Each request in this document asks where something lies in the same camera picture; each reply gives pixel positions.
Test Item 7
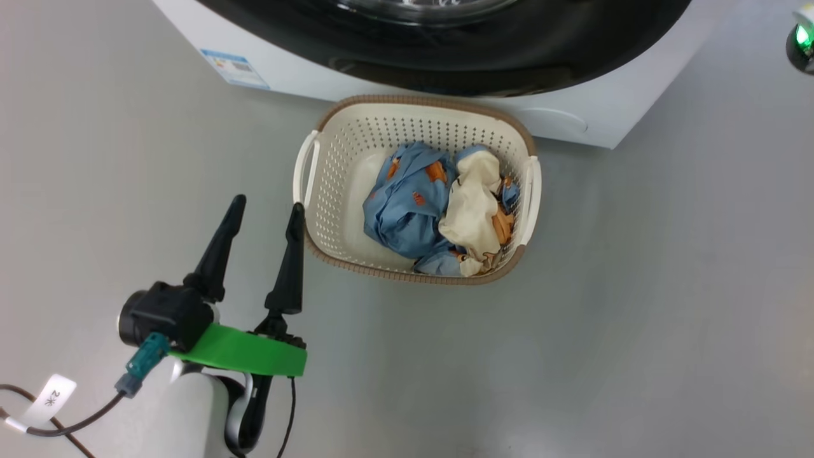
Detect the black glass washing machine door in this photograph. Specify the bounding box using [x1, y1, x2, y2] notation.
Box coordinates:
[194, 0, 694, 98]

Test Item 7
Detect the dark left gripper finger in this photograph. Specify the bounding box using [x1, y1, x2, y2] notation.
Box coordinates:
[183, 194, 247, 303]
[265, 202, 306, 317]

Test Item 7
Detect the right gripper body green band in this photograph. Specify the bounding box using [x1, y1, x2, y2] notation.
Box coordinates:
[786, 5, 814, 76]

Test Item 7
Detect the cream garment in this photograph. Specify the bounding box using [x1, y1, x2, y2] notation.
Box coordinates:
[438, 150, 514, 277]

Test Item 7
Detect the round white filter cover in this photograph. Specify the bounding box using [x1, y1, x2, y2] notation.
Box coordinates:
[516, 106, 589, 134]

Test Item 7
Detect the dark cable with teal connector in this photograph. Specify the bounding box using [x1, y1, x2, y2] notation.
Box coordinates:
[0, 332, 171, 458]

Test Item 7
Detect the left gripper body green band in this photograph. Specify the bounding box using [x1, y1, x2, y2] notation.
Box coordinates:
[169, 312, 308, 455]

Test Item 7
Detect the cream perforated laundry basket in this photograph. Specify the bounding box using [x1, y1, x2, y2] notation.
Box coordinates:
[293, 95, 542, 286]

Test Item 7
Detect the white front-load washing machine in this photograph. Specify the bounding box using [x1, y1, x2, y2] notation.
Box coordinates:
[151, 0, 742, 150]

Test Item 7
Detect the white paper cable tag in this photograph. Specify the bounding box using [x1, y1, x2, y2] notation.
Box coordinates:
[21, 373, 78, 428]

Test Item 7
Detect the blue white energy label sticker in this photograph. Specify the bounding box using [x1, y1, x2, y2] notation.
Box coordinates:
[200, 49, 271, 90]

